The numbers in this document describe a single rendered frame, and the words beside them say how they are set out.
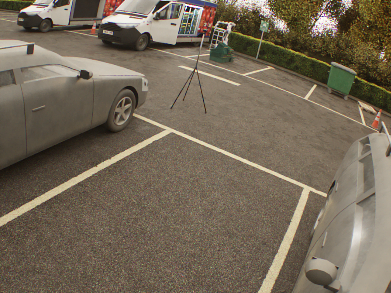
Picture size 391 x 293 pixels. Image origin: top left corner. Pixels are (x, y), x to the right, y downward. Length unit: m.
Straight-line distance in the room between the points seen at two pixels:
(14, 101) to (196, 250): 2.30
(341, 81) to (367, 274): 12.51
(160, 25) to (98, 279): 10.08
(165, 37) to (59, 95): 8.40
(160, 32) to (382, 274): 10.94
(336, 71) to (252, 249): 11.31
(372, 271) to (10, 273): 2.51
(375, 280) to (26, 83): 3.31
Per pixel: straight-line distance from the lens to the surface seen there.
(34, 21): 15.25
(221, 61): 12.15
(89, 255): 2.70
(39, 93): 3.35
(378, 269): 1.61
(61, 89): 3.55
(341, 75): 13.72
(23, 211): 3.15
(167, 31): 11.52
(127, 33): 11.03
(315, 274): 1.49
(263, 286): 2.82
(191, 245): 2.97
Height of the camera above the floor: 2.03
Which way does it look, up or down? 25 degrees down
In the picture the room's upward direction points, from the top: 14 degrees clockwise
